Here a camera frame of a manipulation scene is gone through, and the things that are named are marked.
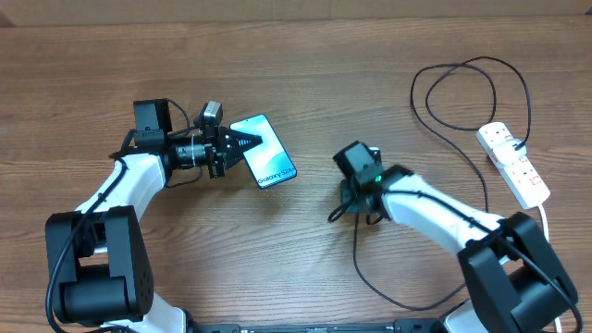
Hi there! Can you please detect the Samsung Galaxy smartphone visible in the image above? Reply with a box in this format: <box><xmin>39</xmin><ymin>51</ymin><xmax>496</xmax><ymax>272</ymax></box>
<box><xmin>230</xmin><ymin>114</ymin><xmax>297</xmax><ymax>189</ymax></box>

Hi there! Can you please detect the white charger plug adapter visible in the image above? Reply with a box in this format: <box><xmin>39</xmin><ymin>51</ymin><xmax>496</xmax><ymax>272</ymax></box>
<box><xmin>491</xmin><ymin>139</ymin><xmax>526</xmax><ymax>168</ymax></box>

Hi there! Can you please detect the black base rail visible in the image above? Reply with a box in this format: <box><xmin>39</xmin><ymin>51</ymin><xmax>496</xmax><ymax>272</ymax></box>
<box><xmin>188</xmin><ymin>318</ymin><xmax>445</xmax><ymax>333</ymax></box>

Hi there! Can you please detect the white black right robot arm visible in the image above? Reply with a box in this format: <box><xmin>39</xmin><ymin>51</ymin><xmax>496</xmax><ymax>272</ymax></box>
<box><xmin>328</xmin><ymin>142</ymin><xmax>584</xmax><ymax>333</ymax></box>

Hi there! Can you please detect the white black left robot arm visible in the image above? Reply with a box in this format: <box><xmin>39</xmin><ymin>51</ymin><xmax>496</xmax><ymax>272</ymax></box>
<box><xmin>44</xmin><ymin>98</ymin><xmax>263</xmax><ymax>332</ymax></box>

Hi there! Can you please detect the white power strip cord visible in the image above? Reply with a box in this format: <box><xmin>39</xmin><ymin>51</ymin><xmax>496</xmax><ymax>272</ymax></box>
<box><xmin>536</xmin><ymin>203</ymin><xmax>563</xmax><ymax>333</ymax></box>

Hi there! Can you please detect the white power extension strip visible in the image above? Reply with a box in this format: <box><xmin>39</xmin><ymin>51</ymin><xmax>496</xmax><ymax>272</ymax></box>
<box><xmin>475</xmin><ymin>122</ymin><xmax>550</xmax><ymax>209</ymax></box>

